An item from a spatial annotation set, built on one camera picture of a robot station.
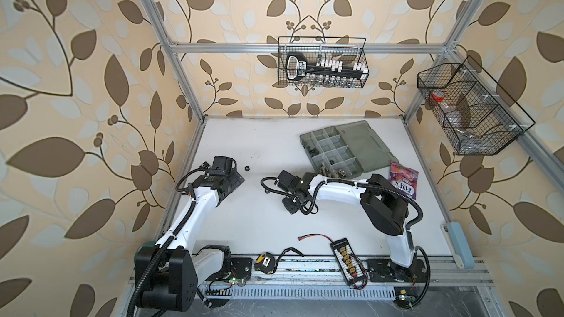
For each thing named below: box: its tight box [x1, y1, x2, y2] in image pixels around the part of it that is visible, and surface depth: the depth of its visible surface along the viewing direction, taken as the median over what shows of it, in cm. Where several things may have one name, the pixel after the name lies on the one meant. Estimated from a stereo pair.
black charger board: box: [329, 237, 368, 286], surface depth 76 cm
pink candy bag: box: [388, 161, 420, 200], surface depth 95 cm
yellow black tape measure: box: [253, 251, 276, 275], surface depth 75 cm
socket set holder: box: [285, 52, 370, 88], surface depth 86 cm
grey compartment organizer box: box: [299, 120, 400, 177], surface depth 107 cm
